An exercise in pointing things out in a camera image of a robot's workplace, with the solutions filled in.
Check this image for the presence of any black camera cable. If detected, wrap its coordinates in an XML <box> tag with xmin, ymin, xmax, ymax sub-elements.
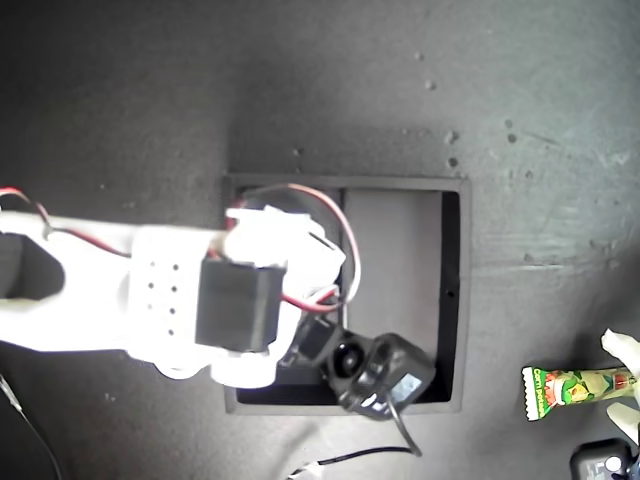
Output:
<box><xmin>318</xmin><ymin>399</ymin><xmax>425</xmax><ymax>466</ymax></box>

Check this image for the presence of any red black gripper servo wire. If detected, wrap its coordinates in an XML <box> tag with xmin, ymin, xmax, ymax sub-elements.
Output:
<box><xmin>227</xmin><ymin>183</ymin><xmax>363</xmax><ymax>314</ymax></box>

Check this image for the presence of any red black arm servo wire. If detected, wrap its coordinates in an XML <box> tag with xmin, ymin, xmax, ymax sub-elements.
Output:
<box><xmin>0</xmin><ymin>186</ymin><xmax>134</xmax><ymax>259</ymax></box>

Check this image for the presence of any black compartment tray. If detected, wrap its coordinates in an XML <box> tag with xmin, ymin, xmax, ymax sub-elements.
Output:
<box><xmin>222</xmin><ymin>173</ymin><xmax>472</xmax><ymax>416</ymax></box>

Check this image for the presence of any thin black white cable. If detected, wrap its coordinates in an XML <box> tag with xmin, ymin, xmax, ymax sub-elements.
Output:
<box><xmin>0</xmin><ymin>373</ymin><xmax>64</xmax><ymax>480</ymax></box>

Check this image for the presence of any green printed snack bar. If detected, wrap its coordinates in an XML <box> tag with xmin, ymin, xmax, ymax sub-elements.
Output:
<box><xmin>520</xmin><ymin>364</ymin><xmax>639</xmax><ymax>422</ymax></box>

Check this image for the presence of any small white cable connector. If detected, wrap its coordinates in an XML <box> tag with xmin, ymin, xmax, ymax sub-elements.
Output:
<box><xmin>287</xmin><ymin>461</ymin><xmax>322</xmax><ymax>480</ymax></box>

